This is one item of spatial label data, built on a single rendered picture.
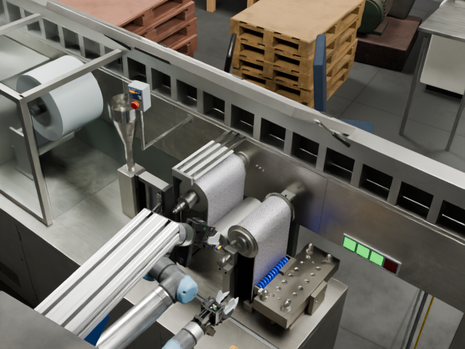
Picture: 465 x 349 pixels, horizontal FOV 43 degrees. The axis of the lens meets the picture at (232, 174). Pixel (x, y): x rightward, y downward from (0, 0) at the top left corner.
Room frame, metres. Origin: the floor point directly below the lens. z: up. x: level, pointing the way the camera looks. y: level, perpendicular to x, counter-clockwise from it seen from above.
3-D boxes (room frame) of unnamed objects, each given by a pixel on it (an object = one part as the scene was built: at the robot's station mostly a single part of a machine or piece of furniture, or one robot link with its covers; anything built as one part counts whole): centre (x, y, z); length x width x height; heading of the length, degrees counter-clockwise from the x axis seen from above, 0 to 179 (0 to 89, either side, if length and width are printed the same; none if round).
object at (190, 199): (1.72, 0.17, 1.34); 0.06 x 0.06 x 0.06; 53
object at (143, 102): (1.94, 0.37, 1.66); 0.07 x 0.07 x 0.10; 64
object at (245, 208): (1.76, -0.03, 1.18); 0.26 x 0.12 x 0.12; 143
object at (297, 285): (1.61, -0.29, 1.00); 0.40 x 0.16 x 0.06; 143
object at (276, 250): (1.65, -0.17, 1.12); 0.23 x 0.01 x 0.18; 143
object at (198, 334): (1.27, 0.12, 1.11); 0.08 x 0.05 x 0.08; 53
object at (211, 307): (1.34, 0.07, 1.12); 0.12 x 0.08 x 0.09; 143
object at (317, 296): (1.57, -0.37, 0.97); 0.10 x 0.03 x 0.11; 143
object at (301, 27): (4.83, -0.53, 0.41); 1.14 x 0.79 x 0.81; 150
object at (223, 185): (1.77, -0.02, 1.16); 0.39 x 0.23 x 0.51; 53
